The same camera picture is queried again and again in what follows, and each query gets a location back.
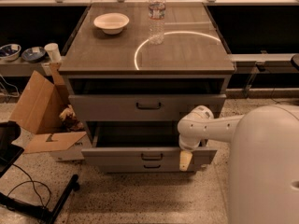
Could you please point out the grey low shelf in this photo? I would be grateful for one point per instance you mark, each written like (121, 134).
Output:
(21, 68)

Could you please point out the black stand left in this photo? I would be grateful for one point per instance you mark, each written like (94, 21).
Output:
(9, 153)

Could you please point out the brown stuffed toy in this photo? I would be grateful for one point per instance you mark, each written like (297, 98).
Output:
(70, 120)

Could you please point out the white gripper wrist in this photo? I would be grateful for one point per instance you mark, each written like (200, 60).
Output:
(188, 145)

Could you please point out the white paper cup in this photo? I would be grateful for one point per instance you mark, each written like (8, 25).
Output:
(53, 51)

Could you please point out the dark blue bowl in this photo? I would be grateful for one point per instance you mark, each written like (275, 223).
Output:
(34, 54)

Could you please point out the clear plastic water bottle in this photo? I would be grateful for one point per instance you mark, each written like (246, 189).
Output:
(156, 21)

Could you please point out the grey top drawer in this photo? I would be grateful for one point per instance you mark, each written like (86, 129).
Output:
(141, 107)

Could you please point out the grey drawer cabinet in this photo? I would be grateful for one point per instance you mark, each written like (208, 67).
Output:
(191, 59)

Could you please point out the brown cardboard box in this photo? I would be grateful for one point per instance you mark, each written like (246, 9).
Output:
(37, 112)

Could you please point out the blue white bowl left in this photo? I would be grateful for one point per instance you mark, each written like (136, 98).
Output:
(10, 52)

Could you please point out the grey bottom drawer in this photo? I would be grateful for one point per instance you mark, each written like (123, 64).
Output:
(155, 168)

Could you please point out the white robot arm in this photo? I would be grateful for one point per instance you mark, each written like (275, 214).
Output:
(263, 160)

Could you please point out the grey drawer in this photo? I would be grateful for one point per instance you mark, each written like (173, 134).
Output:
(118, 143)
(141, 107)
(155, 168)

